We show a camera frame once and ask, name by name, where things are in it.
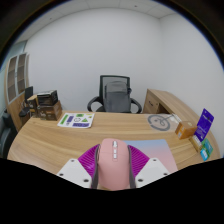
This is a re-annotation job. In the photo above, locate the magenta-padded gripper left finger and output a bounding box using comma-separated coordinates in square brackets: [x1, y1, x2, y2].
[56, 143, 101, 190]

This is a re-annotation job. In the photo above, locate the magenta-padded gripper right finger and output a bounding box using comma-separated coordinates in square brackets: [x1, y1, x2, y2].
[127, 144, 172, 189]

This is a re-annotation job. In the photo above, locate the pink computer mouse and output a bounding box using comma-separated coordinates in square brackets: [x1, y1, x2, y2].
[96, 138, 133, 191]

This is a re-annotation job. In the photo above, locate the pink and blue mouse pad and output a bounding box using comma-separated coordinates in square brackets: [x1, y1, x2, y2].
[124, 138, 179, 174]

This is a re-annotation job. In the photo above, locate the white printed paper sheet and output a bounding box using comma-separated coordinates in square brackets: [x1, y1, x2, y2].
[57, 112, 95, 129]

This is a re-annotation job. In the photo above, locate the orange cardboard box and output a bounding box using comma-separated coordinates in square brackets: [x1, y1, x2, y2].
[174, 120, 198, 140]

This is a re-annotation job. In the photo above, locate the yellowish small box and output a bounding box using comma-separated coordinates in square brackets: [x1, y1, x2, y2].
[188, 134, 203, 154]

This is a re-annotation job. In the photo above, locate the blue small box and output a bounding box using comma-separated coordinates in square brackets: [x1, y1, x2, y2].
[199, 148, 209, 162]

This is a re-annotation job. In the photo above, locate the large brown cardboard box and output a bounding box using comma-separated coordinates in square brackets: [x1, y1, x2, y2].
[36, 100, 63, 122]

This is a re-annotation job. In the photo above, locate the black mesh office chair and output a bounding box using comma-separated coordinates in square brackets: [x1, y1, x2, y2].
[87, 74, 143, 114]

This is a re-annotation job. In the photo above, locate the wooden side desk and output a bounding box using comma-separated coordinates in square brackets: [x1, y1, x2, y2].
[142, 88, 201, 128]

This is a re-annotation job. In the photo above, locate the green small box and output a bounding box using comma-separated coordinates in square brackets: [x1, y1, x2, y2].
[201, 138, 214, 158]

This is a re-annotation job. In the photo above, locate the grey backpack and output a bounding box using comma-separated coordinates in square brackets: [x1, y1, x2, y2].
[103, 80, 133, 113]

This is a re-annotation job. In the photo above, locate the purple upright card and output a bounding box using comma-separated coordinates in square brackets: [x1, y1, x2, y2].
[194, 108, 215, 143]

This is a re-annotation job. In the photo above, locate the black device on box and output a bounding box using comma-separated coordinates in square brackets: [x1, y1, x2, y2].
[36, 89, 59, 107]

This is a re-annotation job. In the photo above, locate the small brown cardboard box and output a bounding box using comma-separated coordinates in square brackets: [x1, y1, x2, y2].
[27, 94, 39, 118]

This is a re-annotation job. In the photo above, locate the black leather armchair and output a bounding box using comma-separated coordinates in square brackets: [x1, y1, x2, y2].
[0, 111, 18, 159]

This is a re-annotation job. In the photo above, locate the small black chair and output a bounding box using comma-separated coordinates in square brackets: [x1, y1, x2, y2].
[18, 85, 34, 118]

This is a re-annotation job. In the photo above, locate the wooden shelf unit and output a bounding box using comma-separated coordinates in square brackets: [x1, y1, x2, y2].
[3, 52, 31, 131]

